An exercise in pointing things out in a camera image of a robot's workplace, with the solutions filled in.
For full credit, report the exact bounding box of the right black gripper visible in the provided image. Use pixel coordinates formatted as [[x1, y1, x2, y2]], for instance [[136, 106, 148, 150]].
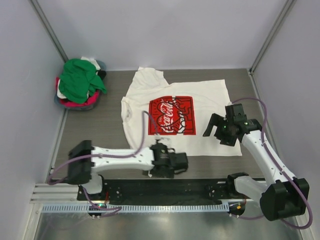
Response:
[[203, 113, 237, 147]]

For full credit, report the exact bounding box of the white Coca-Cola t-shirt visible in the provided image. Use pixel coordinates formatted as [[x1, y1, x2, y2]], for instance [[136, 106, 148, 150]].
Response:
[[121, 67, 242, 157]]

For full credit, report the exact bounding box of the grey laundry basket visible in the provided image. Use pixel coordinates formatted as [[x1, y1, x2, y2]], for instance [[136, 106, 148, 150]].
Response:
[[54, 60, 107, 111]]

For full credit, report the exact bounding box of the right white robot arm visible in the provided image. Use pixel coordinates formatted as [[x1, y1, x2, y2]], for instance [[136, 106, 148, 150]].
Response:
[[203, 104, 310, 221]]

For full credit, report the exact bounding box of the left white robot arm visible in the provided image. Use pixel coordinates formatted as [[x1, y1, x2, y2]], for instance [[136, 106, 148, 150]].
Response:
[[66, 140, 189, 200]]

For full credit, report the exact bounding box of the pink t-shirt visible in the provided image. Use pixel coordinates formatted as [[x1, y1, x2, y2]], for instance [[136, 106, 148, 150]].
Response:
[[54, 90, 101, 111]]

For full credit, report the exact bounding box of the green t-shirt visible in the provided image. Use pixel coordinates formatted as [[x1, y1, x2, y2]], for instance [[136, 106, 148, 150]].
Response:
[[58, 57, 108, 104]]

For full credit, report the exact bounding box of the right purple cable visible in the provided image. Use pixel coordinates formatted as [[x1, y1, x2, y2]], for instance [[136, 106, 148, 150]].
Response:
[[228, 97, 314, 230]]

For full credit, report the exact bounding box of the purple cable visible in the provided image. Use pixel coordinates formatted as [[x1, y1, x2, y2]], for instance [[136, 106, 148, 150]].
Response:
[[228, 97, 314, 230], [46, 109, 161, 186]]

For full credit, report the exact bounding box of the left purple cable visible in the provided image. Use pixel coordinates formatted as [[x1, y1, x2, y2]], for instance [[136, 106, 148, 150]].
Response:
[[46, 109, 161, 186]]

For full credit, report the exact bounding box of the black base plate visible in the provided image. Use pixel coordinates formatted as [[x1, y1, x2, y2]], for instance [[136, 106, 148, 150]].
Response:
[[89, 178, 246, 206]]

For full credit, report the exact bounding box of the slotted cable duct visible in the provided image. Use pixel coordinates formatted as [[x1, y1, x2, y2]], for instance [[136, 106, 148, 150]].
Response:
[[41, 203, 230, 214]]

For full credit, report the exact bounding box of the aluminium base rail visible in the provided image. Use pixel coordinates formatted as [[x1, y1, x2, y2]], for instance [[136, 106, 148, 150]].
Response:
[[30, 183, 79, 204]]

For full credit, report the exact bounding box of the right aluminium frame post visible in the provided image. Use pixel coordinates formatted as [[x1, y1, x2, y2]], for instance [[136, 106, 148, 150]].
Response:
[[249, 0, 297, 74]]

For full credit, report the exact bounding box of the aluminium frame post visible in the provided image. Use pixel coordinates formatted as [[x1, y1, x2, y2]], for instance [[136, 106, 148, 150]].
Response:
[[28, 0, 69, 62], [249, 0, 297, 74]]

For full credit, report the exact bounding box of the left aluminium frame post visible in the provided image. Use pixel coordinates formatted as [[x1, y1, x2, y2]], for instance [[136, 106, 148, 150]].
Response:
[[28, 0, 69, 62]]

